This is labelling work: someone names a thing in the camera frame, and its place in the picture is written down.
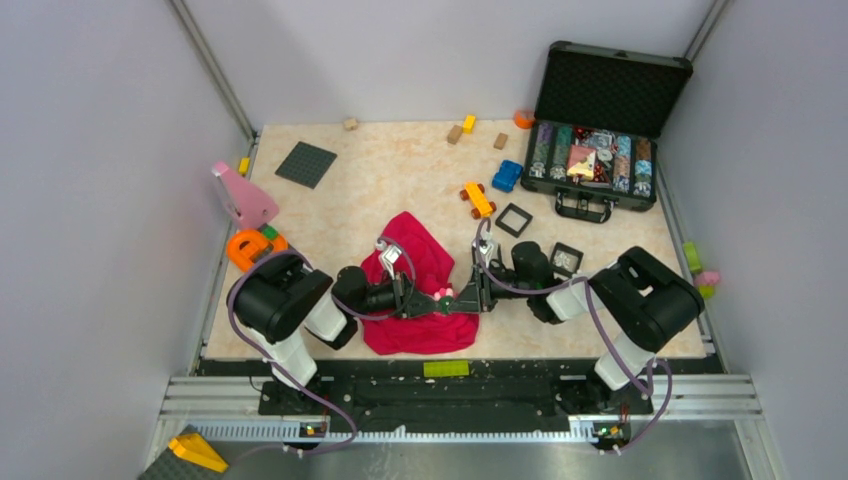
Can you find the small yellow block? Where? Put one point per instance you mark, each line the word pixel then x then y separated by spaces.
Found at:
pixel 244 166

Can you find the orange plastic toy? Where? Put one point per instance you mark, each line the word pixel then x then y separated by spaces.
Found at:
pixel 247 247

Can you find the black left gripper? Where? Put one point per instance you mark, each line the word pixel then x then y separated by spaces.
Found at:
pixel 418 304

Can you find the dark grey building baseplate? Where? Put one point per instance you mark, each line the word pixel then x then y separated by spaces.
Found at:
pixel 306 164

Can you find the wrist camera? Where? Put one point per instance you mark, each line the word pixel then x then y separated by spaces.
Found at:
pixel 389 254
pixel 484 252

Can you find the green flat brick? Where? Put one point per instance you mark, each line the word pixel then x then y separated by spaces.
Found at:
pixel 446 369

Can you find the green pink toy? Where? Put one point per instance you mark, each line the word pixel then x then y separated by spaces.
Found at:
pixel 704 281

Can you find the black square frame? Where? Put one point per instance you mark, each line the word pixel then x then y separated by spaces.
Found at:
pixel 558 246
pixel 514 220

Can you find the pink flower brooch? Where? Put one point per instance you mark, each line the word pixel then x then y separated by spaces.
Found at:
pixel 444 297

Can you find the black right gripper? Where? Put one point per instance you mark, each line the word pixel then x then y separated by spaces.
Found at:
pixel 469 299

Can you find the playing card box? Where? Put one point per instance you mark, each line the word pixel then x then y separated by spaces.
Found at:
pixel 581 162

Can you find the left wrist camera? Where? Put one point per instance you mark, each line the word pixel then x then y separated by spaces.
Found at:
pixel 389 254

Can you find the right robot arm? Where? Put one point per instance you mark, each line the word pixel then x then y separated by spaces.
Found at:
pixel 637 304

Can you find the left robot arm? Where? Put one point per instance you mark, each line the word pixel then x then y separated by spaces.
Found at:
pixel 276 301

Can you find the magenta garment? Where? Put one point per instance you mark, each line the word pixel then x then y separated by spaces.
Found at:
pixel 432 265

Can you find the pink plastic piece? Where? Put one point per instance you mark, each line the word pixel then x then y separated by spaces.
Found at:
pixel 249 206

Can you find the blue toy car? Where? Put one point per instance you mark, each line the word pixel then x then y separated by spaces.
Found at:
pixel 507 176

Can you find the small tan wooden block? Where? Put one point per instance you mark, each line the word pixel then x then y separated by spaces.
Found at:
pixel 350 124

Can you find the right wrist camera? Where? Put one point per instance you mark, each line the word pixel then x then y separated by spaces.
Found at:
pixel 484 252

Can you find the yellow toy car red wheels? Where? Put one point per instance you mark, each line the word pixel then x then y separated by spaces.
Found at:
pixel 481 206

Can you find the white silver brooch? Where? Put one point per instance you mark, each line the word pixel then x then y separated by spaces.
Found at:
pixel 565 260

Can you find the black poker chip case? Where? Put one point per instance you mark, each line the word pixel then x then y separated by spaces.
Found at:
pixel 615 101

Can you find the orange object behind case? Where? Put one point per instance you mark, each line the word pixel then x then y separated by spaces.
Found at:
pixel 524 119

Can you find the yellow wedge brick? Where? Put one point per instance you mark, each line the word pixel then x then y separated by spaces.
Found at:
pixel 193 448

